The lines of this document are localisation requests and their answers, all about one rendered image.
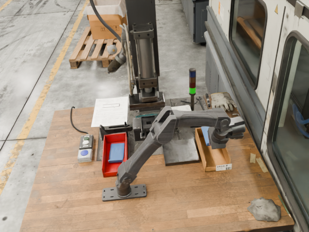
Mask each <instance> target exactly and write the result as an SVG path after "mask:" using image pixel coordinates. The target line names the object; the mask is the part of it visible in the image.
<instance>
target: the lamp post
mask: <svg viewBox="0 0 309 232"><path fill-rule="evenodd" d="M189 71H190V72H195V71H196V68H190V69H189ZM189 95H191V110H192V111H195V110H194V95H196V93H194V94H191V93H189Z"/></svg>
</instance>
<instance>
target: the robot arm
mask: <svg viewBox="0 0 309 232"><path fill-rule="evenodd" d="M186 126H207V127H209V128H208V131H207V132H208V139H209V145H211V147H212V150H214V149H219V148H222V149H224V148H226V143H227V142H228V140H229V138H230V139H242V138H243V137H244V134H243V133H244V132H245V131H246V127H245V121H244V120H243V119H242V117H241V116H238V117H234V118H230V117H229V116H228V115H227V113H226V112H225V111H224V109H223V108H212V109H211V110H201V111H182V110H172V109H171V107H170V106H165V107H164V108H163V110H162V111H161V112H160V114H159V115H158V116H157V118H156V119H155V120H154V122H153V124H152V127H151V128H150V133H149V134H148V136H147V138H146V139H145V141H144V142H143V143H142V144H141V145H140V147H139V148H138V149H137V150H136V151H135V153H134V154H133V155H132V156H131V157H130V158H129V159H128V160H126V162H122V164H121V165H120V166H119V167H118V169H117V170H118V173H117V180H116V182H115V185H116V187H110V188H103V191H102V201H103V202H108V201H116V200H125V199H133V198H142V197H146V196H147V192H146V185H145V184H139V185H130V184H131V183H132V182H133V181H134V180H135V179H136V178H137V174H138V172H139V171H140V169H141V167H142V166H143V165H144V164H145V163H146V161H147V160H148V159H149V158H150V157H151V156H152V154H153V153H154V152H155V151H156V150H157V149H158V148H160V147H161V146H162V145H165V144H167V143H169V142H170V141H171V140H172V138H173V134H174V129H175V128H178V127H186Z"/></svg>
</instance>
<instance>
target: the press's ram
mask: <svg viewBox="0 0 309 232"><path fill-rule="evenodd" d="M163 107H165V99H164V94H163V91H157V90H156V88H154V87H149V88H143V89H142V90H141V93H136V94H133V95H132V96H131V95H130V94H129V108H130V111H132V110H144V109H153V108H163Z"/></svg>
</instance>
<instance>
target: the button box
mask: <svg viewBox="0 0 309 232"><path fill-rule="evenodd" d="M72 108H75V107H74V106H72V107H71V111H70V122H71V124H72V126H73V127H74V128H75V129H76V130H77V131H79V132H82V133H86V135H83V136H81V139H80V146H79V150H82V149H92V151H93V143H94V136H93V134H92V135H89V134H88V132H85V131H81V130H79V129H77V128H76V127H75V126H74V125H73V123H72ZM84 137H89V139H88V144H86V145H84V144H83V141H84Z"/></svg>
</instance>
